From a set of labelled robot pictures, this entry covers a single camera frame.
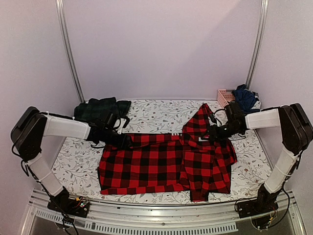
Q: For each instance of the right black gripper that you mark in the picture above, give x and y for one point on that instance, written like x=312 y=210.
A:
x=216 y=134

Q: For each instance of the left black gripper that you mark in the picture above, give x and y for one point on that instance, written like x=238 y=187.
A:
x=123 y=143

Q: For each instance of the red black plaid shirt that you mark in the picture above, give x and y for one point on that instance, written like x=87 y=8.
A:
x=170 y=162

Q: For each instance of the dark green plaid skirt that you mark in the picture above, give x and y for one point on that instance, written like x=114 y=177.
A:
x=96 y=108

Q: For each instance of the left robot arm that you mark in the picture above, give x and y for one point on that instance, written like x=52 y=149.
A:
x=35 y=130

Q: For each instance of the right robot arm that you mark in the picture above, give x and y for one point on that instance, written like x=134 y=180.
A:
x=289 y=123

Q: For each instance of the pink plastic basket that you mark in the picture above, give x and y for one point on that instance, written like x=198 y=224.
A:
x=224 y=97

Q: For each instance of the dark blue garment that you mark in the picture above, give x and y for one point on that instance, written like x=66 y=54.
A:
x=248 y=101

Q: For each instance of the floral patterned table mat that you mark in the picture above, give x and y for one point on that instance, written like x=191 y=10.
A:
x=77 y=162

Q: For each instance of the front aluminium rail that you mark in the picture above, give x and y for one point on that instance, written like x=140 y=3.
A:
x=121 y=218

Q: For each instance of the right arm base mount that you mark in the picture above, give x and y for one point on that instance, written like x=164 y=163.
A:
x=264 y=207

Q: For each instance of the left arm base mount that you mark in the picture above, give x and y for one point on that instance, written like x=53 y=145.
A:
x=78 y=206

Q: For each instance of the right aluminium frame post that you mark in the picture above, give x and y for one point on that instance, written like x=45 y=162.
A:
x=258 y=41

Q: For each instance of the aluminium frame post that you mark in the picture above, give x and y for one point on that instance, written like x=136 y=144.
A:
x=68 y=49
x=258 y=41

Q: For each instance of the left aluminium frame post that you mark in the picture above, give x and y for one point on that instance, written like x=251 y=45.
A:
x=68 y=49

